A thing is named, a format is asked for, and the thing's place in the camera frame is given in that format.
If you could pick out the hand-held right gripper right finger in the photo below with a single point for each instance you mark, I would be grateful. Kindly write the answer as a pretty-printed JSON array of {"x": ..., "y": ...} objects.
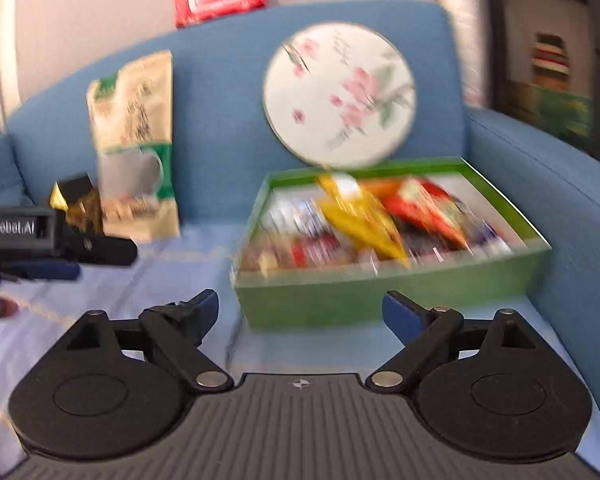
[{"x": 397, "y": 311}]

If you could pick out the yellow snack packet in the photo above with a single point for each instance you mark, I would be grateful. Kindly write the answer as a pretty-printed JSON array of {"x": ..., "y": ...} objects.
[{"x": 360, "y": 225}]

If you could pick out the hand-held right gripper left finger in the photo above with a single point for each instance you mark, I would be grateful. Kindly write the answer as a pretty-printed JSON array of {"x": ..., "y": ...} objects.
[{"x": 207, "y": 306}]

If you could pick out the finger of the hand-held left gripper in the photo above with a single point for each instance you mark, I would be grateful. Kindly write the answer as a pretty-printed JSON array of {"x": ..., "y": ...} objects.
[
  {"x": 107, "y": 251},
  {"x": 55, "y": 271}
]

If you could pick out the blue sofa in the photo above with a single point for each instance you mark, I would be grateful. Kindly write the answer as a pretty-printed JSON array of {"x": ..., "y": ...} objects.
[{"x": 220, "y": 85}]

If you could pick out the gold black wrapped candy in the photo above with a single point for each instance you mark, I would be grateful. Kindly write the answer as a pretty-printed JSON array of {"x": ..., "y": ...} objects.
[{"x": 77, "y": 187}]

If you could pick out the large beige green snack bag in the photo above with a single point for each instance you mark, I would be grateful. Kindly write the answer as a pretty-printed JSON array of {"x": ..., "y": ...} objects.
[{"x": 130, "y": 110}]

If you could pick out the red snack packet beige label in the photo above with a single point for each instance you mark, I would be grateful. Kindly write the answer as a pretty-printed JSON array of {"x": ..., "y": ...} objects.
[{"x": 425, "y": 205}]

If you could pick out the person's left hand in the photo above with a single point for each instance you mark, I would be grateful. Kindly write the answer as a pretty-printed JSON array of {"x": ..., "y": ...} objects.
[{"x": 7, "y": 308}]

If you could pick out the light blue seat mat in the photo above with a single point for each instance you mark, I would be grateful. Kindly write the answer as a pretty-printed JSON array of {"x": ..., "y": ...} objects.
[{"x": 130, "y": 290}]

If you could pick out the red snack packet dark print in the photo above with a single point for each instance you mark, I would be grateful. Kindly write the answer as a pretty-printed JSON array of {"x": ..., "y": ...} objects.
[{"x": 315, "y": 250}]

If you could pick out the green cardboard box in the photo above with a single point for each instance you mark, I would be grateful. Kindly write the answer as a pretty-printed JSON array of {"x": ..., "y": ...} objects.
[{"x": 380, "y": 300}]

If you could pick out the striped tape roll stack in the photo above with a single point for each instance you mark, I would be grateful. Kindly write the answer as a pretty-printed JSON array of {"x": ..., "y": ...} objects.
[{"x": 550, "y": 60}]

